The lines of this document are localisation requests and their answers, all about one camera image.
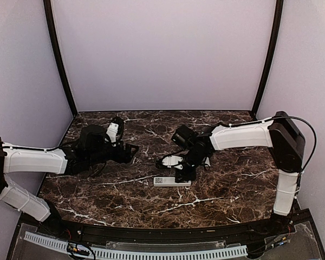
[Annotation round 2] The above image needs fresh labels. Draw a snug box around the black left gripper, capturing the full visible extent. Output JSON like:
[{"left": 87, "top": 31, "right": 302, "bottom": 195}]
[{"left": 87, "top": 139, "right": 138, "bottom": 166}]

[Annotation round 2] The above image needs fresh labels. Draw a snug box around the white remote control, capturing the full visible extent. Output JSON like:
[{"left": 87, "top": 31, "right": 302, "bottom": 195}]
[{"left": 153, "top": 177, "right": 192, "bottom": 187}]

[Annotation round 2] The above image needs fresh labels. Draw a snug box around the white battery cover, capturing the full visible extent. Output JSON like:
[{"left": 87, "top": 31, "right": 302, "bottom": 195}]
[{"left": 204, "top": 157, "right": 211, "bottom": 167}]

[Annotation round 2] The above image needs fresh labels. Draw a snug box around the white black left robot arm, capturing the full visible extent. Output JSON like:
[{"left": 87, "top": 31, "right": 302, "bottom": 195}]
[{"left": 0, "top": 123, "right": 139, "bottom": 236}]

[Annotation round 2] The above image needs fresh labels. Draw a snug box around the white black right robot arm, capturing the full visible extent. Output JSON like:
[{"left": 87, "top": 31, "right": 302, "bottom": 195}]
[{"left": 162, "top": 110, "right": 317, "bottom": 235}]

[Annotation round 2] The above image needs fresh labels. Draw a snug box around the black front frame rail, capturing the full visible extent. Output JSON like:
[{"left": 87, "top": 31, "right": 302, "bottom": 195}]
[{"left": 56, "top": 219, "right": 282, "bottom": 246}]

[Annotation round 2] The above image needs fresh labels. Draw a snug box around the small circuit board with wires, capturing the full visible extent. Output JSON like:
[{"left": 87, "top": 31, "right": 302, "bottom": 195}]
[{"left": 66, "top": 241, "right": 96, "bottom": 260}]

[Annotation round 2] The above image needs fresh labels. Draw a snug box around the white slotted cable duct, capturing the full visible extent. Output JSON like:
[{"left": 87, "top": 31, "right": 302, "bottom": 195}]
[{"left": 23, "top": 231, "right": 248, "bottom": 260}]

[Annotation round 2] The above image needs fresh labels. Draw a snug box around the black left corner frame post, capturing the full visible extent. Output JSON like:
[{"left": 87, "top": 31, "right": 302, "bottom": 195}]
[{"left": 43, "top": 0, "right": 78, "bottom": 117}]

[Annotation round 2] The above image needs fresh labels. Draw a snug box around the black corner frame post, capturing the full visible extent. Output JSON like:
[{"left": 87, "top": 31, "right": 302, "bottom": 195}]
[
  {"left": 251, "top": 0, "right": 284, "bottom": 117},
  {"left": 43, "top": 0, "right": 78, "bottom": 117}
]

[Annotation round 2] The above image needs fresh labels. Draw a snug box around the black right corner frame post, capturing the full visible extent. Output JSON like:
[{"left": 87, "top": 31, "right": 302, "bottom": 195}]
[{"left": 251, "top": 0, "right": 284, "bottom": 117}]

